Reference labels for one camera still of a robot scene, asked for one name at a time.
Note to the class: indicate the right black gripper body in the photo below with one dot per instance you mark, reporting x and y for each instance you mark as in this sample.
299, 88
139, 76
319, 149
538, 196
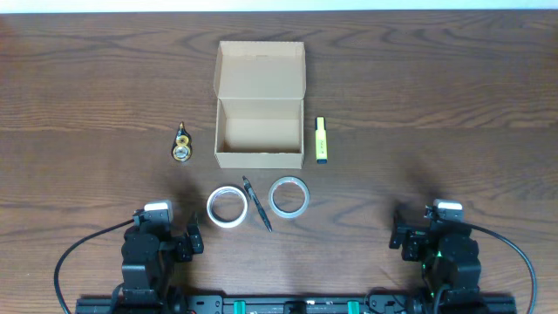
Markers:
415, 248

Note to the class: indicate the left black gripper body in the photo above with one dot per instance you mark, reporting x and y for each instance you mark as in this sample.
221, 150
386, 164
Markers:
185, 249

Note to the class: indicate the white tape roll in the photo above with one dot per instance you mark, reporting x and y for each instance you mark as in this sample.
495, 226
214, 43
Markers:
223, 191

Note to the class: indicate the black pen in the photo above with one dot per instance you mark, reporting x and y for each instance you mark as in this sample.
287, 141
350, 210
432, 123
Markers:
251, 193

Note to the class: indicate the black yellow correction tape dispenser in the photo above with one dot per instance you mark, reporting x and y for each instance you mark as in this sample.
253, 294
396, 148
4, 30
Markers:
182, 150

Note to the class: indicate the clear tape roll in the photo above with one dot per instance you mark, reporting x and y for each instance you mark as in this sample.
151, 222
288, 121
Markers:
289, 180

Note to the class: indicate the yellow highlighter marker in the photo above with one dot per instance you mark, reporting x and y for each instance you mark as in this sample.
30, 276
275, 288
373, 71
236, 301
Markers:
321, 140

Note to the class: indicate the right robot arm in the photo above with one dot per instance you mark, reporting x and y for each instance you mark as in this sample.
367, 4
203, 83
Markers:
449, 257

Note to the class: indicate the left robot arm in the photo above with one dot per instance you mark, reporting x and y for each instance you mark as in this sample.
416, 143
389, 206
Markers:
149, 254

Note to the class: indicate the open cardboard box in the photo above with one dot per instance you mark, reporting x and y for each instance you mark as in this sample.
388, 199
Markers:
260, 88

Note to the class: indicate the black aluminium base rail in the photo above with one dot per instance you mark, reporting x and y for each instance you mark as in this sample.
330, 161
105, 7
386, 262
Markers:
381, 303

